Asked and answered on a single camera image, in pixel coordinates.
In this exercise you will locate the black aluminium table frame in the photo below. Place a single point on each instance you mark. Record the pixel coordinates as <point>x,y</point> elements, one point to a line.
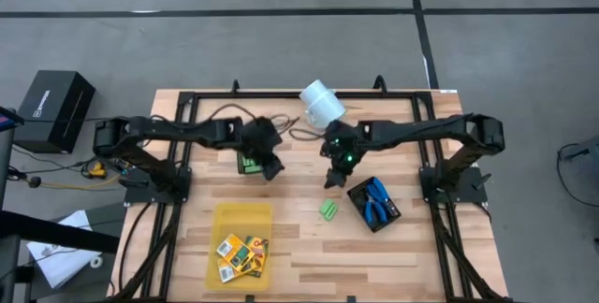
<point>262,94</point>

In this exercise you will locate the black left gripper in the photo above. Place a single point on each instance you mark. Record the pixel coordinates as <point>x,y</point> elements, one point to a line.
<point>262,139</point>

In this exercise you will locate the white tape roll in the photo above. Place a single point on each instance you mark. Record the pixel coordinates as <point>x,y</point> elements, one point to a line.
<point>97,262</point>

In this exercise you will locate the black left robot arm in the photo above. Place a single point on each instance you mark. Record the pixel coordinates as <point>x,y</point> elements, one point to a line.
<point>187,131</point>

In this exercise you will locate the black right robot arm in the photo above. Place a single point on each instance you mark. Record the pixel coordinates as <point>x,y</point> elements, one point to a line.
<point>412,131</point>

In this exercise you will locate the yellow translucent plastic bin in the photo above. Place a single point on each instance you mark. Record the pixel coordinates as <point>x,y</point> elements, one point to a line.
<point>238,221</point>

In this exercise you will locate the black stand beam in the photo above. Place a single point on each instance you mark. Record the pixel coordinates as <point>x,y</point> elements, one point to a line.
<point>56,233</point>

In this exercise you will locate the yellow green crayon box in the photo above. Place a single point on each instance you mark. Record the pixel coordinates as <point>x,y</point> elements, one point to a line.
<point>259,251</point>
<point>236,252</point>
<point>226,273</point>

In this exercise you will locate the black slotted plastic basket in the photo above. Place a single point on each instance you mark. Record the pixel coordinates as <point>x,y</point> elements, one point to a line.
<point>239,169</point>
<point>358,197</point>

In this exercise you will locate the black round plug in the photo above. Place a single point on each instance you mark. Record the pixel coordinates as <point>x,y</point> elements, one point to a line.
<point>33,182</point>

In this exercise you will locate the white paper sheet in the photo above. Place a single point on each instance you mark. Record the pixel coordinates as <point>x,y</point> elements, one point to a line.
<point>61,256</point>

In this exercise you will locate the orange plug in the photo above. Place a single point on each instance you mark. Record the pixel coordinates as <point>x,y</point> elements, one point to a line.
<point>97,170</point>

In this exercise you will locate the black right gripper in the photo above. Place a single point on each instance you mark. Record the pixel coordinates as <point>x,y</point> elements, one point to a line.
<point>344,146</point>

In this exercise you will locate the black cardboard box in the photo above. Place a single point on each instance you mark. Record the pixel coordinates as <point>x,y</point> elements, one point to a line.
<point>54,106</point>

